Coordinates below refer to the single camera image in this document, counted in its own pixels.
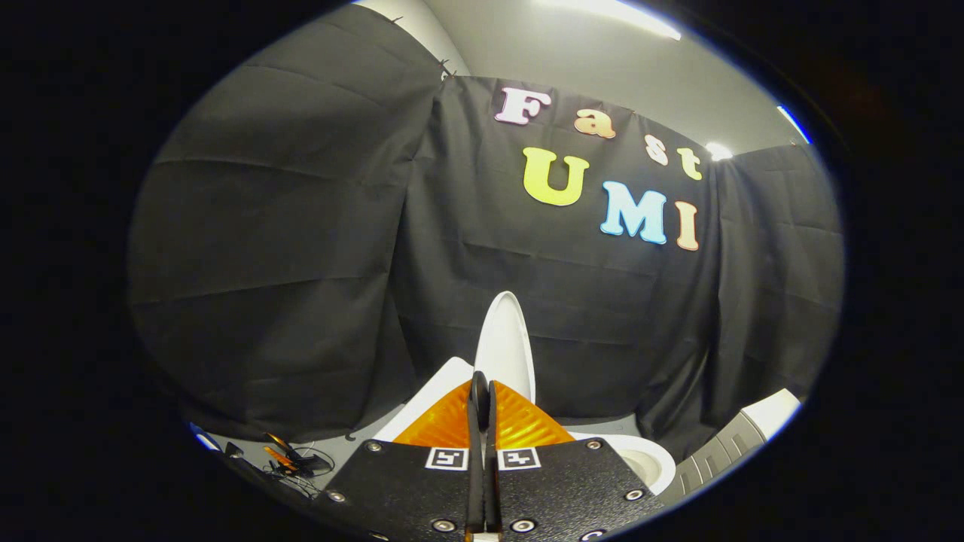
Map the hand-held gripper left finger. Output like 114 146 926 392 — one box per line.
313 370 487 542

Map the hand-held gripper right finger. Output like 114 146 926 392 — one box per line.
486 379 666 542

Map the white toilet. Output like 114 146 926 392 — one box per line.
374 356 677 498

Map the orange black tool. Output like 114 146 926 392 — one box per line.
262 432 337 478

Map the light grey drawer cabinet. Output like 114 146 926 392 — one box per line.
663 388 802 502

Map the black backdrop cloth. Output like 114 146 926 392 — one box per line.
127 4 845 464

